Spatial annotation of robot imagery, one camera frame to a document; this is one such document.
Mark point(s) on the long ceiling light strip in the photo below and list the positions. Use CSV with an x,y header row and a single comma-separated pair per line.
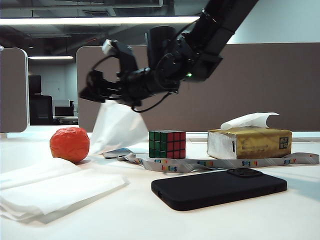
x,y
100,21

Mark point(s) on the gold tissue box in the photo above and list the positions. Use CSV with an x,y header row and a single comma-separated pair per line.
x,y
260,146

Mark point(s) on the white folded tissue stack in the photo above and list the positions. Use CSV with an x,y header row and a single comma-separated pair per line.
x,y
62,190

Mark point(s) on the black smartphone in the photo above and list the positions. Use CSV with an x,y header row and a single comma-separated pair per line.
x,y
215,190

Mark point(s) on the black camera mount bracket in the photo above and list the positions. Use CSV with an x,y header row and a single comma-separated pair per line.
x,y
127,60

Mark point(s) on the Rubik's cube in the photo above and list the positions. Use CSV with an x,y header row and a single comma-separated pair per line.
x,y
166,145

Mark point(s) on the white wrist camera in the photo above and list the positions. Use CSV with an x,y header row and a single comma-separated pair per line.
x,y
109,46

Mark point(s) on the black office chair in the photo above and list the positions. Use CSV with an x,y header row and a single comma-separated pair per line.
x,y
40,107

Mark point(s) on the orange-red wrapped ball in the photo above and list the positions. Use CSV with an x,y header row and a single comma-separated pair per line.
x,y
69,146

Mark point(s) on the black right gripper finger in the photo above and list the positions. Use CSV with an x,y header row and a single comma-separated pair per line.
x,y
96,78
97,94

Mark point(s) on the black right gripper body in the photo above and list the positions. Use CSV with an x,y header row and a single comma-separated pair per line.
x,y
142,86

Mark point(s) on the wide brown desk partition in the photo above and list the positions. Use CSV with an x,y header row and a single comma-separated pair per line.
x,y
250,95

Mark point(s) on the grey ID card holder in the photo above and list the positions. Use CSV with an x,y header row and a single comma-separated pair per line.
x,y
120,153

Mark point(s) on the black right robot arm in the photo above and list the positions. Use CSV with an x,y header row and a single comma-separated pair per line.
x,y
220,27

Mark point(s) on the white partition bracket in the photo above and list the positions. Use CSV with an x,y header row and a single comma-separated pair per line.
x,y
4,136

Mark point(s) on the narrow brown desk partition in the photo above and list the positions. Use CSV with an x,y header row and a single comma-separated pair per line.
x,y
12,90

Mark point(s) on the black background monitor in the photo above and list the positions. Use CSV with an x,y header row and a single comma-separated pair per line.
x,y
63,111

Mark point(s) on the white pulled tissue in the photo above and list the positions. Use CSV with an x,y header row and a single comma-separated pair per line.
x,y
117,130

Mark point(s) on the short ceiling light strip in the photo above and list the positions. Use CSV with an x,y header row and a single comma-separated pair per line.
x,y
50,57

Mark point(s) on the white tissue in box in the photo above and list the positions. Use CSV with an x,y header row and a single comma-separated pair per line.
x,y
250,120

